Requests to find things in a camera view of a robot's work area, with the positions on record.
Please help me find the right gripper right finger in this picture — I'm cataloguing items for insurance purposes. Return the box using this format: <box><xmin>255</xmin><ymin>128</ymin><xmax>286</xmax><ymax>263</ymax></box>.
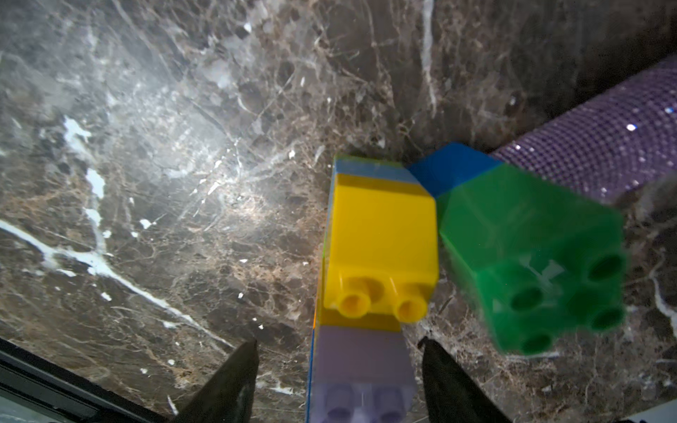
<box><xmin>417</xmin><ymin>337</ymin><xmax>511</xmax><ymax>423</ymax></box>

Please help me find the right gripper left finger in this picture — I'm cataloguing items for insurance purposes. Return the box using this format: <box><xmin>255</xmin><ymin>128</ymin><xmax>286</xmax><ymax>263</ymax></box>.
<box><xmin>174</xmin><ymin>340</ymin><xmax>259</xmax><ymax>423</ymax></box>

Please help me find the lilac square lego brick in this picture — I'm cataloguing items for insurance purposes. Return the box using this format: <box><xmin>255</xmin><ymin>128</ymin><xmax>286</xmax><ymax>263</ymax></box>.
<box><xmin>305</xmin><ymin>326</ymin><xmax>417</xmax><ymax>422</ymax></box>

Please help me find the yellow square lego brick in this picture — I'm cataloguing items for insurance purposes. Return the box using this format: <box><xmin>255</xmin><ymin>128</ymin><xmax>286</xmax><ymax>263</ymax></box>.
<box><xmin>323</xmin><ymin>174</ymin><xmax>439</xmax><ymax>324</ymax></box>

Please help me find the dark green square lego brick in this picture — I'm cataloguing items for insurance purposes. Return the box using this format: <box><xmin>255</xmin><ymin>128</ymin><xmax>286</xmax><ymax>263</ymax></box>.
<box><xmin>437</xmin><ymin>165</ymin><xmax>628</xmax><ymax>355</ymax></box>

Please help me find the blue square lego brick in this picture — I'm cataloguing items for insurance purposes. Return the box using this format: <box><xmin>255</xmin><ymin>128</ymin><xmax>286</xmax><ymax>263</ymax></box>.
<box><xmin>407</xmin><ymin>143</ymin><xmax>502</xmax><ymax>198</ymax></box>

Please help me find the cyan square lego brick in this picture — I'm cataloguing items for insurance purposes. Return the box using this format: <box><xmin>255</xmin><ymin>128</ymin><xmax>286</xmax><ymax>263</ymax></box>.
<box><xmin>333</xmin><ymin>155</ymin><xmax>419</xmax><ymax>184</ymax></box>

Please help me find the purple glitter microphone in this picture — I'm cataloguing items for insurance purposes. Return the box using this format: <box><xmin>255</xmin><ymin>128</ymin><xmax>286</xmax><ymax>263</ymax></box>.
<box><xmin>492</xmin><ymin>56</ymin><xmax>676</xmax><ymax>203</ymax></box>

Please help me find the black front mounting rail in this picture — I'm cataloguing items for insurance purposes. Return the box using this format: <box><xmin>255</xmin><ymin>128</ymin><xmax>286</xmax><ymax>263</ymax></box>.
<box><xmin>1</xmin><ymin>339</ymin><xmax>167</xmax><ymax>423</ymax></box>

